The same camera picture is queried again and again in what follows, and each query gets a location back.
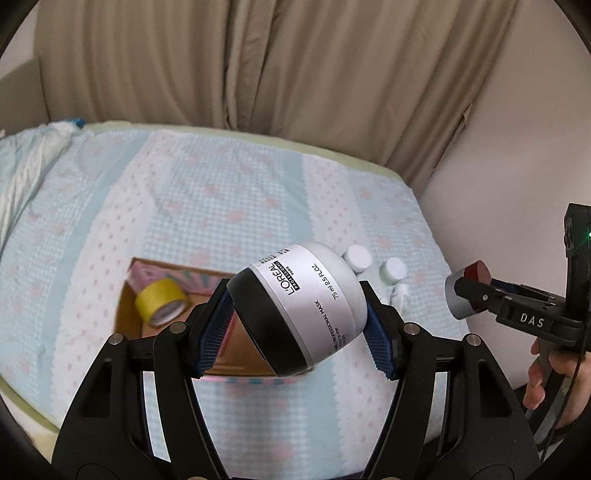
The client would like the white pill bottle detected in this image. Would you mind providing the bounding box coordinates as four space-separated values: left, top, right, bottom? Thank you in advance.
379 257 408 286

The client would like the yellow tape roll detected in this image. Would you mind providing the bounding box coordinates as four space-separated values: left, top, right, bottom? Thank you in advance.
134 278 188 327

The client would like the light blue patterned bedspread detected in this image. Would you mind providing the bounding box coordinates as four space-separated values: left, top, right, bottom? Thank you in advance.
1 122 467 479

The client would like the small white-capped bottle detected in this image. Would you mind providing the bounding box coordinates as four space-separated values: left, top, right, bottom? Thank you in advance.
342 244 373 275

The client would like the right hand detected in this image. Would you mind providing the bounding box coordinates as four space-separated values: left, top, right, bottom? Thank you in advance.
522 338 591 430

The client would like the white and black L'Oreal jar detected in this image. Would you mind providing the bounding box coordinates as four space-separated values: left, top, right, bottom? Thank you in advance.
228 241 368 377

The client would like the white tube with blue print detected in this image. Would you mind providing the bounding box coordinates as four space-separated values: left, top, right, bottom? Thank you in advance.
390 283 409 308

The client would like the beige curtain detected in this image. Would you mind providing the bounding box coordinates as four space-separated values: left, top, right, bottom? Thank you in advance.
34 1 517 193

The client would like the red-capped silver jar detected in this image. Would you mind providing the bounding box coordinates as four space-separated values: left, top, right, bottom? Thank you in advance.
445 260 492 320

